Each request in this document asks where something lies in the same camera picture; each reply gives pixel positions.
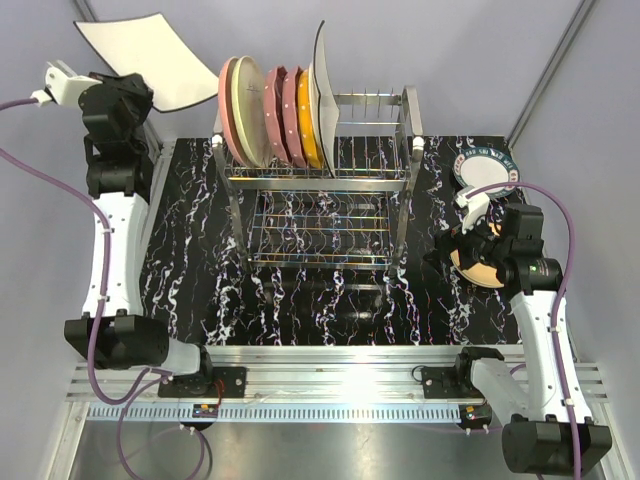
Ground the pink dotted plate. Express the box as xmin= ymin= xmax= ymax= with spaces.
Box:
xmin=263 ymin=65 xmax=291 ymax=164
xmin=282 ymin=66 xmax=307 ymax=168

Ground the small circuit board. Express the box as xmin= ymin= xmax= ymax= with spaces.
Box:
xmin=460 ymin=403 xmax=493 ymax=428
xmin=192 ymin=403 xmax=219 ymax=419

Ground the pink dotted plate left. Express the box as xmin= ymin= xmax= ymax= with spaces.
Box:
xmin=263 ymin=65 xmax=291 ymax=164

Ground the right aluminium frame post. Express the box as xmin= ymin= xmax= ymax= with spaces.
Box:
xmin=506 ymin=0 xmax=599 ymax=150

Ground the left aluminium frame post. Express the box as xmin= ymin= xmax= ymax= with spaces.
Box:
xmin=69 ymin=0 xmax=176 ymax=156

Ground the yellow dotted plate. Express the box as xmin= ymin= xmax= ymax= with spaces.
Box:
xmin=297 ymin=70 xmax=324 ymax=169

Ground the stainless steel dish rack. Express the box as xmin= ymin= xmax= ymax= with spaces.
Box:
xmin=211 ymin=86 xmax=425 ymax=272

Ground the purple cable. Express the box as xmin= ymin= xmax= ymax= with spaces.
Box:
xmin=414 ymin=180 xmax=586 ymax=480
xmin=0 ymin=97 xmax=214 ymax=480

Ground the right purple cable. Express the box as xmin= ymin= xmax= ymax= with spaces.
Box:
xmin=414 ymin=180 xmax=586 ymax=480

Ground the square black-rimmed plate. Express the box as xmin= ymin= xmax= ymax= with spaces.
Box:
xmin=74 ymin=13 xmax=219 ymax=113
xmin=311 ymin=20 xmax=340 ymax=178

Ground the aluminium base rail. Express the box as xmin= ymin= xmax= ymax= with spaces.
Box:
xmin=66 ymin=345 xmax=606 ymax=424

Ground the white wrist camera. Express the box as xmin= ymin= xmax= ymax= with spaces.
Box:
xmin=30 ymin=60 xmax=101 ymax=108
xmin=454 ymin=186 xmax=490 ymax=234

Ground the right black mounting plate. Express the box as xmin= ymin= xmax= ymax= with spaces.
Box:
xmin=420 ymin=366 xmax=484 ymax=400

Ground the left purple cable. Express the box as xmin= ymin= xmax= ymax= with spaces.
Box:
xmin=0 ymin=97 xmax=214 ymax=480

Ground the white plate behind yellow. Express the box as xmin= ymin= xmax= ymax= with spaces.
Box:
xmin=308 ymin=63 xmax=321 ymax=151

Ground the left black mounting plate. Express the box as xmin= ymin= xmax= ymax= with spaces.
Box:
xmin=158 ymin=366 xmax=248 ymax=399

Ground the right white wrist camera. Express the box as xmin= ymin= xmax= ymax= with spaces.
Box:
xmin=454 ymin=186 xmax=490 ymax=234

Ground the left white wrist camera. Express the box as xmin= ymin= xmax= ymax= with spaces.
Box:
xmin=30 ymin=60 xmax=101 ymax=108

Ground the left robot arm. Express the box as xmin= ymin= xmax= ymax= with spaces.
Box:
xmin=64 ymin=73 xmax=215 ymax=397

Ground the left small circuit board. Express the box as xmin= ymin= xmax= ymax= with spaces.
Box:
xmin=192 ymin=403 xmax=219 ymax=419

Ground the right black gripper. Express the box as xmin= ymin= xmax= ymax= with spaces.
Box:
xmin=423 ymin=208 xmax=511 ymax=278

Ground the pink round plate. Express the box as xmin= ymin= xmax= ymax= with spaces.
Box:
xmin=218 ymin=57 xmax=250 ymax=167

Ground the cream round plate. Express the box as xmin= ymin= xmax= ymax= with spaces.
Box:
xmin=231 ymin=56 xmax=271 ymax=168

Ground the beige tan round plate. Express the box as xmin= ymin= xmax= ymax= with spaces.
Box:
xmin=452 ymin=253 xmax=504 ymax=289

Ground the right small circuit board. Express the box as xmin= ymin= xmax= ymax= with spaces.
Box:
xmin=460 ymin=403 xmax=493 ymax=428

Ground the aluminium frame post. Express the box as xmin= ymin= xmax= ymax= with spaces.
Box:
xmin=506 ymin=0 xmax=599 ymax=150
xmin=69 ymin=0 xmax=176 ymax=156

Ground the black mounting plate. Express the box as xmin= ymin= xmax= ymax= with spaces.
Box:
xmin=158 ymin=366 xmax=248 ymax=399
xmin=420 ymin=366 xmax=484 ymax=400

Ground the teal-rimmed lettered plate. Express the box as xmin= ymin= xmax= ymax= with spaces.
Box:
xmin=453 ymin=147 xmax=521 ymax=188

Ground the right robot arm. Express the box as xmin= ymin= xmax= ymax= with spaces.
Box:
xmin=424 ymin=194 xmax=613 ymax=479

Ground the pink dotted plate right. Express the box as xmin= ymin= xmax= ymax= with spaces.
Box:
xmin=282 ymin=66 xmax=307 ymax=168

